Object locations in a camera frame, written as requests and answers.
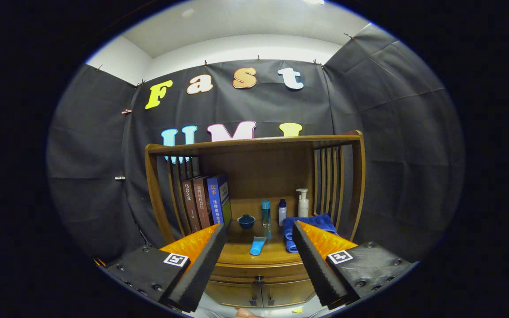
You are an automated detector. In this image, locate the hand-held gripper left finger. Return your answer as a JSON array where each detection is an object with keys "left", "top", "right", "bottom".
[{"left": 97, "top": 223, "right": 228, "bottom": 313}]

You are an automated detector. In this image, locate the white pump bottle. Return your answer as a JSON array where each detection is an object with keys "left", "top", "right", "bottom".
[{"left": 296, "top": 189, "right": 309, "bottom": 218}]

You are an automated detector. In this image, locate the blue book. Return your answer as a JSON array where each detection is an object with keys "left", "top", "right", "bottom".
[{"left": 207, "top": 173, "right": 233, "bottom": 225}]

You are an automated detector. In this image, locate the light blue tube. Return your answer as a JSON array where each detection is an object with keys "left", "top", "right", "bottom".
[{"left": 250, "top": 236, "right": 268, "bottom": 256}]

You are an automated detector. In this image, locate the wooden drawer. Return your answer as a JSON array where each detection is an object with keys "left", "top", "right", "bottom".
[{"left": 210, "top": 261, "right": 312, "bottom": 283}]

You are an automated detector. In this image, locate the reddish brown book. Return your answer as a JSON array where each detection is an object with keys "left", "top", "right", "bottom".
[{"left": 193, "top": 175, "right": 214, "bottom": 229}]

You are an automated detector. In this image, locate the wooden cabinet door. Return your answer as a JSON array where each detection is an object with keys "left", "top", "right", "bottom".
[
  {"left": 205, "top": 279, "right": 262, "bottom": 308},
  {"left": 261, "top": 279, "right": 317, "bottom": 307}
]

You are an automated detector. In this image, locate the dark brown book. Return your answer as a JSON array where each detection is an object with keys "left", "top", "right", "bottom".
[{"left": 180, "top": 178, "right": 202, "bottom": 233}]

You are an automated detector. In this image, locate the wooden countertop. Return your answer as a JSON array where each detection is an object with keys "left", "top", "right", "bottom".
[{"left": 179, "top": 197, "right": 339, "bottom": 265}]

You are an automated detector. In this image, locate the blue folded towel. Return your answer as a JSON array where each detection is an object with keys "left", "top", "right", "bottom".
[{"left": 282, "top": 213, "right": 338, "bottom": 254}]

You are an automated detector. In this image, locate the wooden cabinet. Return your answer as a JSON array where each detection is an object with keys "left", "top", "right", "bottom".
[{"left": 145, "top": 130, "right": 365, "bottom": 308}]

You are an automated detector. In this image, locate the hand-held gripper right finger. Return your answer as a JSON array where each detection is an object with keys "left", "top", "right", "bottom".
[{"left": 292, "top": 221, "right": 418, "bottom": 310}]

